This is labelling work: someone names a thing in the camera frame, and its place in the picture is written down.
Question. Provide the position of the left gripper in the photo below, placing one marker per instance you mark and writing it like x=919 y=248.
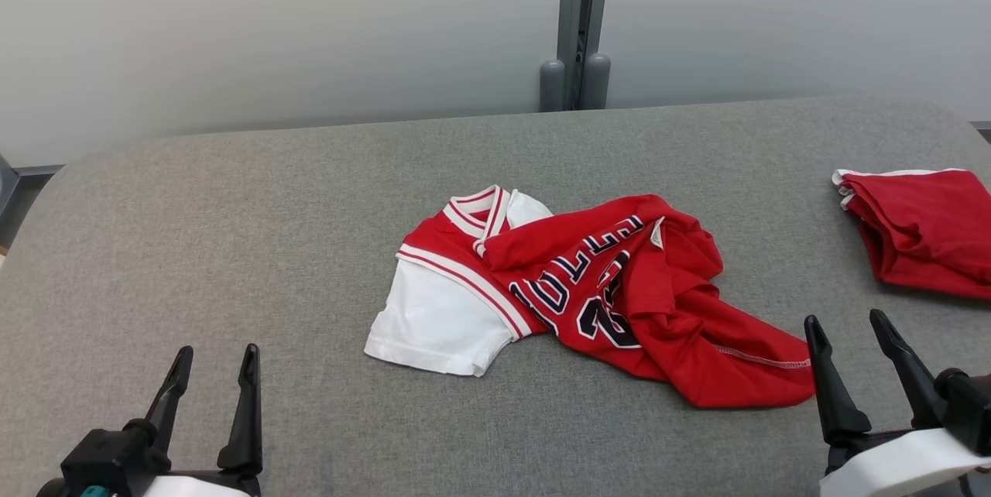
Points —
x=201 y=485

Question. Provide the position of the red basketball jersey white sleeves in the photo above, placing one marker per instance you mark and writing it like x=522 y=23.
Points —
x=619 y=303

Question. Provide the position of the grey metal frame post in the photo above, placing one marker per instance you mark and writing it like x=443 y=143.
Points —
x=584 y=1

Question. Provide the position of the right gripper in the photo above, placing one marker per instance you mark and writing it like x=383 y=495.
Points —
x=898 y=466

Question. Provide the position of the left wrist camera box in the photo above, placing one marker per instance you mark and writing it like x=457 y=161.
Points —
x=116 y=458

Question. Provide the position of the grey cylinder post foot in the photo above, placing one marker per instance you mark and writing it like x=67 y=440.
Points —
x=597 y=83
x=552 y=87

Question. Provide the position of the red shorts white stripes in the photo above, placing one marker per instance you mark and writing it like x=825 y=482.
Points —
x=929 y=234

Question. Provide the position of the dark grey frame base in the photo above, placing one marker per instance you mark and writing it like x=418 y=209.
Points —
x=6 y=195

